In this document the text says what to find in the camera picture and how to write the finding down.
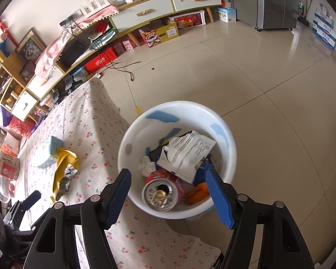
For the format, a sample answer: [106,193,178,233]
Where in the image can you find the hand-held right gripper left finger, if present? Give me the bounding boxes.
[24,169,131,269]

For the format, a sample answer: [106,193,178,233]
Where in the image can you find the long white wooden cabinet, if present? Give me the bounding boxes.
[25,0,223,98]

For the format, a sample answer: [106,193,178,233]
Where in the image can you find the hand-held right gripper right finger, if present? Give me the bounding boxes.
[206,167,315,269]

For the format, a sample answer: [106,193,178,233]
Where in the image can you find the stack of blue white boxes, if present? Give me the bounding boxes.
[312,4,336,59]

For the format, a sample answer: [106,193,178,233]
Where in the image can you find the red and white box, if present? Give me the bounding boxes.
[174,11,208,30]

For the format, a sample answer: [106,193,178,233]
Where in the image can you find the black cable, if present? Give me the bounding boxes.
[60,17,142,83]

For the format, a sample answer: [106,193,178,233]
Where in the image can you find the light blue milk carton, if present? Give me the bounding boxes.
[36,136,62,169]

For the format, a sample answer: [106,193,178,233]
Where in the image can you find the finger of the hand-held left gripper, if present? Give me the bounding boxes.
[3,191,42,225]

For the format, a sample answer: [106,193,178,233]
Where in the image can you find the grey refrigerator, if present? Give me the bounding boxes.
[255,0,300,31]

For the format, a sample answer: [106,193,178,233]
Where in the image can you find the glass jar with red label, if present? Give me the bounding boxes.
[0,151,21,180]

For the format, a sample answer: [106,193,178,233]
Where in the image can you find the broom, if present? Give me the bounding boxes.
[298,0,312,26]

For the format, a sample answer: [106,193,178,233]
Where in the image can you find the blue and white box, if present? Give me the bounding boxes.
[213,6,237,23]

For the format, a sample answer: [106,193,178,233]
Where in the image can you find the yellow printed carton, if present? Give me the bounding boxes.
[138,20,180,48]

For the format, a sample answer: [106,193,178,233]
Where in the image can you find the white snack packet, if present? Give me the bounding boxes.
[156,130,217,183]

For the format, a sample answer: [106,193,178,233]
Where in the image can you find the wooden shelf unit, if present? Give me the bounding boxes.
[0,52,41,121]

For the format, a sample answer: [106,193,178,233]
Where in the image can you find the red bag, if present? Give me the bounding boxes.
[8,116,37,138]

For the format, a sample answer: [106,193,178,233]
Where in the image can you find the pink cloth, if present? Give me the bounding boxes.
[35,4,120,79]

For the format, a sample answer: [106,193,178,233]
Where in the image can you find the framed picture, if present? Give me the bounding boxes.
[15,26,48,62]

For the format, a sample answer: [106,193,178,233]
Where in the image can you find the yellow snack wrapper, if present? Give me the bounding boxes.
[51,147,79,201]

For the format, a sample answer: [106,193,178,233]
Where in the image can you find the glass pitcher with cork lid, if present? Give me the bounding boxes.
[0,174,16,204]

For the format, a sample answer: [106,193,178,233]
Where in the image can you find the cherry print tablecloth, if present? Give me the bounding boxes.
[15,78,224,269]

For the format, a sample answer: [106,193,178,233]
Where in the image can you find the red cardboard box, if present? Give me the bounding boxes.
[84,48,118,73]

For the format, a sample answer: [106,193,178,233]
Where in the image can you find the white plastic basin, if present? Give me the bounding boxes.
[118,100,237,220]

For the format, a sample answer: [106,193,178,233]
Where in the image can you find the purple plastic item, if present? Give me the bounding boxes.
[0,106,14,126]

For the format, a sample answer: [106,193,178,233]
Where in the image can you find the orange peel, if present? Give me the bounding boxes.
[184,182,210,204]

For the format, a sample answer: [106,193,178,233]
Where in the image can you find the red soda can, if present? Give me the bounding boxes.
[141,171,185,212]

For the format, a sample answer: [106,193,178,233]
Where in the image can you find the red chili string decoration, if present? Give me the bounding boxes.
[0,20,19,48]

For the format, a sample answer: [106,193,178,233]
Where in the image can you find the crumpled white tissue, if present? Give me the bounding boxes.
[138,155,157,177]

